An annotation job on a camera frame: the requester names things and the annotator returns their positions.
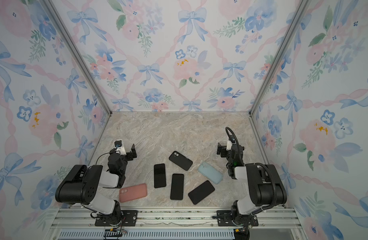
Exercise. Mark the black phone left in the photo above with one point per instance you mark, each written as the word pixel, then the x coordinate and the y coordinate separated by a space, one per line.
pixel 160 176

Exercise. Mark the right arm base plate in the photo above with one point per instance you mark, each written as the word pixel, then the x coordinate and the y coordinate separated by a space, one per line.
pixel 229 219

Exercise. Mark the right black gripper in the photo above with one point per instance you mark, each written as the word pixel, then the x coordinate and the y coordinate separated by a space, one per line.
pixel 223 150

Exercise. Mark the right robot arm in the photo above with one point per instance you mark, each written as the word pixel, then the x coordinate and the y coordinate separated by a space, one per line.
pixel 265 188

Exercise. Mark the light blue phone case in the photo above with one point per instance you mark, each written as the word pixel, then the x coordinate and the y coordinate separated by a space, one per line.
pixel 210 172

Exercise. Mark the blue phone black screen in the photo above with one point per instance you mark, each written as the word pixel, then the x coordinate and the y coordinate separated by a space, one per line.
pixel 177 187

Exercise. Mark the aluminium corner post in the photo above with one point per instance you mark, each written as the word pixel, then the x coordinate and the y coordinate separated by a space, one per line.
pixel 60 25
pixel 299 14

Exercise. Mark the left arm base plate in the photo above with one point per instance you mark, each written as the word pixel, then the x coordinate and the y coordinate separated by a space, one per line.
pixel 125 218

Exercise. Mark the black phone right tilted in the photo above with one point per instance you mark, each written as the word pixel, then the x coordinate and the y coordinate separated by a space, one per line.
pixel 201 192

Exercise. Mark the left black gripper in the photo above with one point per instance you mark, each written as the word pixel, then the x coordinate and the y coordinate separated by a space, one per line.
pixel 129 154

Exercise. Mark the right aluminium corner post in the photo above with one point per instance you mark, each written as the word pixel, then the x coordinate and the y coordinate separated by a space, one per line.
pixel 299 14

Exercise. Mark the aluminium rail frame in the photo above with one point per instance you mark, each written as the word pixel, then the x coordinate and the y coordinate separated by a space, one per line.
pixel 191 223

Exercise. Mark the left aluminium corner post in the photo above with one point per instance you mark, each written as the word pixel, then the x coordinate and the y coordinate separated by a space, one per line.
pixel 60 25

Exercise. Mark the black phone case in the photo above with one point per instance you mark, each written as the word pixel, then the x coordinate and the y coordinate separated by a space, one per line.
pixel 180 160

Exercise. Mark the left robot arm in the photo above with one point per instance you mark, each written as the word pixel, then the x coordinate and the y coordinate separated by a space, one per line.
pixel 81 184

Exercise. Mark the pink phone case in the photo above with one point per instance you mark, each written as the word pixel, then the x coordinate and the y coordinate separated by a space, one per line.
pixel 133 193

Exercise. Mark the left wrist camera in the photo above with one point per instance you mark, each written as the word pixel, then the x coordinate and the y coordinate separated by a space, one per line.
pixel 119 148

